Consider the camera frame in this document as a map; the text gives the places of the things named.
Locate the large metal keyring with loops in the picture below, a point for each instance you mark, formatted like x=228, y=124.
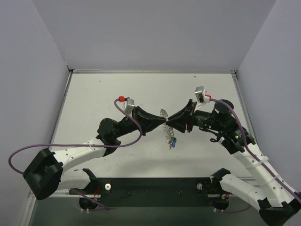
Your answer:
x=168, y=131

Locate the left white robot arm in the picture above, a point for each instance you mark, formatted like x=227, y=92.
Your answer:
x=45, y=173

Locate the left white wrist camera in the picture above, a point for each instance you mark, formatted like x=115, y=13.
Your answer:
x=128, y=104

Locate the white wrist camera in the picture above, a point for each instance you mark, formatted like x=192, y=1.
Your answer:
x=202, y=97
x=128, y=104

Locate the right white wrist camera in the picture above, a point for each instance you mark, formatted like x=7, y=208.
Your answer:
x=202, y=97

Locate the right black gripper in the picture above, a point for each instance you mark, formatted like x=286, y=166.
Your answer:
x=189, y=116

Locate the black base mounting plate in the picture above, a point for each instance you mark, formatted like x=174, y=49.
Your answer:
x=155, y=192

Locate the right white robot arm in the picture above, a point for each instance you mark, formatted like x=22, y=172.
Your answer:
x=274, y=199

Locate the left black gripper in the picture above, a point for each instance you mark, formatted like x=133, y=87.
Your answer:
x=139, y=120

